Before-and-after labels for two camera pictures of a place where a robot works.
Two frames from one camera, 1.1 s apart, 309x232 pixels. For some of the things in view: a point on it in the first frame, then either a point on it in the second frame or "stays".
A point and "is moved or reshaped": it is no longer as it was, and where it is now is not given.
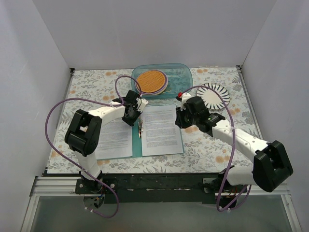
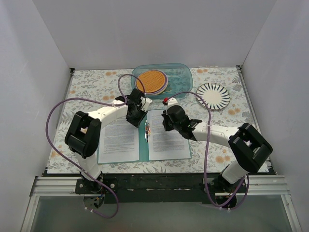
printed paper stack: x=161 y=135 is moved or reshaped
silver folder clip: x=141 y=126 → x=147 y=131
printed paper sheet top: x=115 y=140 is moved or reshaped
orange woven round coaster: x=152 y=82 stays
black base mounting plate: x=195 y=188 stays
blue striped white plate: x=211 y=99 stays
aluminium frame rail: x=67 y=186 stays
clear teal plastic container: x=180 y=77 stays
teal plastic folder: x=157 y=132 is moved or reshaped
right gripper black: x=181 y=118 → x=167 y=122
